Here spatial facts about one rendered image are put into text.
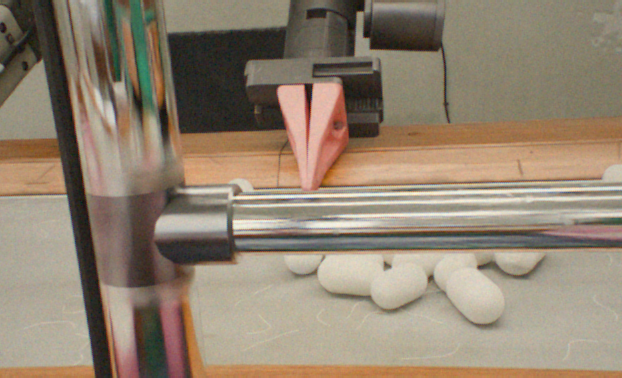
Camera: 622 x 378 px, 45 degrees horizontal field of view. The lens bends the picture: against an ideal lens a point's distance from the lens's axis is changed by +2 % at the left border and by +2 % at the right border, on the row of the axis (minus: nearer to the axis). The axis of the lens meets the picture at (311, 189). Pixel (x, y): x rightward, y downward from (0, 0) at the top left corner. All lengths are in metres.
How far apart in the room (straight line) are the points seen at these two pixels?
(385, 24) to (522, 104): 1.92
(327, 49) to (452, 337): 0.29
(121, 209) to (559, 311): 0.24
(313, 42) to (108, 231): 0.41
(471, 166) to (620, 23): 1.99
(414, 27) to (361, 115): 0.09
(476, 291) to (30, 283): 0.25
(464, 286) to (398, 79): 2.13
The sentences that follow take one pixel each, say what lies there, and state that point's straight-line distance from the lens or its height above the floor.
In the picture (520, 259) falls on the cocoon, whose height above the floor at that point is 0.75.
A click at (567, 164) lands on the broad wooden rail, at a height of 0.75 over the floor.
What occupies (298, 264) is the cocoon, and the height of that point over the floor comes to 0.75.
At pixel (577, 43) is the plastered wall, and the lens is 2.51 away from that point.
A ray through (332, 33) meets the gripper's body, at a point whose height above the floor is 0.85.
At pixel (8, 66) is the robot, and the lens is 1.09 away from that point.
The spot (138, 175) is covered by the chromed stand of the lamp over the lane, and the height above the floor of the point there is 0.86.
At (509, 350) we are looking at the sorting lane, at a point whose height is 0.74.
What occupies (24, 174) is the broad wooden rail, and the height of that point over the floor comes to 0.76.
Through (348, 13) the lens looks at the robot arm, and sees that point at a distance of 0.60.
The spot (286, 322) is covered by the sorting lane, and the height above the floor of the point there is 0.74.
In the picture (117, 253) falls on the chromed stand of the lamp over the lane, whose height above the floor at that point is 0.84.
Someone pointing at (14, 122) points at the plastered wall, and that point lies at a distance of 2.81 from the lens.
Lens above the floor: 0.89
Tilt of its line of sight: 16 degrees down
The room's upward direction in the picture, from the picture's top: 4 degrees counter-clockwise
